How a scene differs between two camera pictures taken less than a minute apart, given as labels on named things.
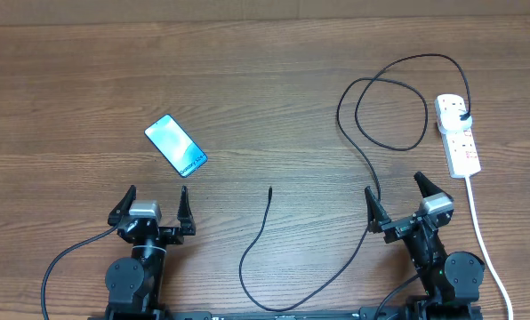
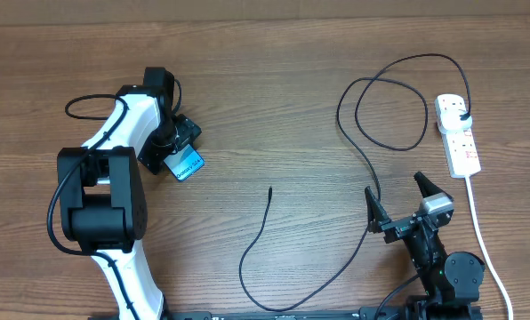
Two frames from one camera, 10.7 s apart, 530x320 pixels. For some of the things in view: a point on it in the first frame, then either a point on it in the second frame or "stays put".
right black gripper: (378, 220) stays put
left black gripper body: (169, 236) -> (172, 135)
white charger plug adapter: (451, 123) stays put
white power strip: (461, 152) stays put
